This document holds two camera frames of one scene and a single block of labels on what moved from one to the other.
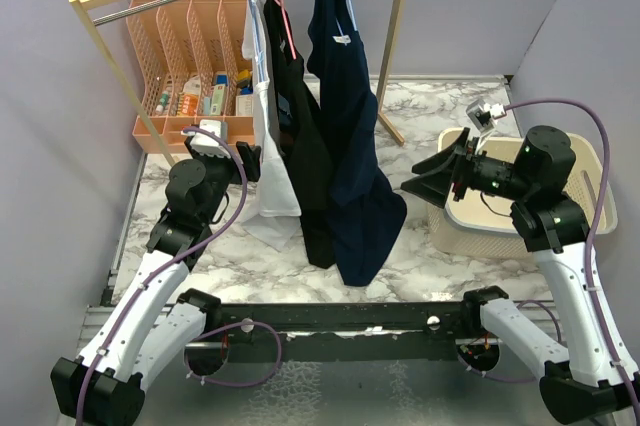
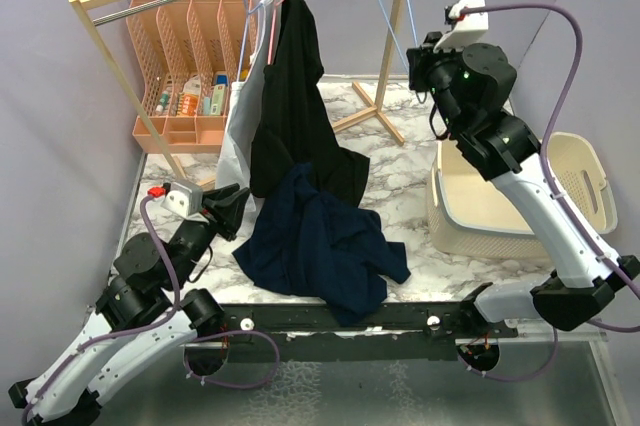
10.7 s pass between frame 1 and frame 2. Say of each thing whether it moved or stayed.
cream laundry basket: stayed
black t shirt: moved
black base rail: stayed
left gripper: moved
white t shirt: moved
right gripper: moved
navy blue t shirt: moved
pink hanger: moved
